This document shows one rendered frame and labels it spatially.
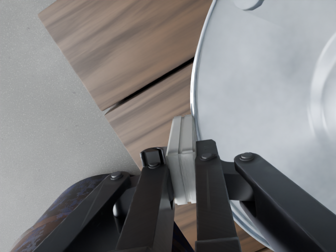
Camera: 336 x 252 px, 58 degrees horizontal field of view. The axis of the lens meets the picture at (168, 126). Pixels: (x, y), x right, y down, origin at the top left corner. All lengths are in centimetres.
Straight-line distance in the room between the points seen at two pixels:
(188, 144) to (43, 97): 54
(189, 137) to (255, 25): 9
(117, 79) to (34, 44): 43
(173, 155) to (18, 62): 57
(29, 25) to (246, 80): 52
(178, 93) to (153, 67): 3
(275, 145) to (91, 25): 17
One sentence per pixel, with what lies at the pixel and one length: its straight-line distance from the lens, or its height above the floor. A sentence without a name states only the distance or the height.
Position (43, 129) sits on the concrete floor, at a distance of 70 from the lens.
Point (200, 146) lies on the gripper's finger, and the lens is 18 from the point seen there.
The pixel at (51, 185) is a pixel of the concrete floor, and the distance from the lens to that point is 75.
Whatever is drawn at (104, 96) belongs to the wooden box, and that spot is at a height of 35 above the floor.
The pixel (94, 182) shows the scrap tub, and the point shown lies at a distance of 66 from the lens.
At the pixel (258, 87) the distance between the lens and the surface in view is 22.
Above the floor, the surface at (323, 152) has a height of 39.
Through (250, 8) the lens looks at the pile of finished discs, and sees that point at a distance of 22.
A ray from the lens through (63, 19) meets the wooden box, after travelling 27.
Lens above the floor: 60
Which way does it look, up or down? 72 degrees down
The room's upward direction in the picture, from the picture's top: 167 degrees counter-clockwise
